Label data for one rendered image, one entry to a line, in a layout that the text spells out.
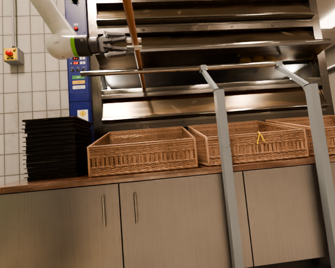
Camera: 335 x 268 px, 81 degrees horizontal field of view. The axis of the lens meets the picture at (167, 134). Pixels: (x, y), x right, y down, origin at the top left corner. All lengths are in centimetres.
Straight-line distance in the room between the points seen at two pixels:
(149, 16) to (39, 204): 150
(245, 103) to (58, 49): 132
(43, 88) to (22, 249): 108
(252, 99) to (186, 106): 54
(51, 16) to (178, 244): 120
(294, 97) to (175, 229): 144
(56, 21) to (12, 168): 108
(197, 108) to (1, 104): 145
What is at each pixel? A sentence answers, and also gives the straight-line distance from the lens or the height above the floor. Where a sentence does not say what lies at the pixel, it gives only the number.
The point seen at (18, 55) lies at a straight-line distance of 186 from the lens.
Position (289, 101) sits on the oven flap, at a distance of 189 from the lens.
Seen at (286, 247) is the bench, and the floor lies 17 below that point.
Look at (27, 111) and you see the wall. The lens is 178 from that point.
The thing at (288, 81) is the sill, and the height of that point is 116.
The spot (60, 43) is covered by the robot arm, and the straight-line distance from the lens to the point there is 106.
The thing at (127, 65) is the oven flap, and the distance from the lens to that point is 165.
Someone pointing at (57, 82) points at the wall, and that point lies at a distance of 174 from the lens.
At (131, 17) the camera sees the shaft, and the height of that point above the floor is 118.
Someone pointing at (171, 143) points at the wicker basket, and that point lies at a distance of 100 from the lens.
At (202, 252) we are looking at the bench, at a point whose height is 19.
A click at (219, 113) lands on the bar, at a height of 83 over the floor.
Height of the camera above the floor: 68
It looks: 5 degrees up
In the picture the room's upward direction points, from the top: 5 degrees counter-clockwise
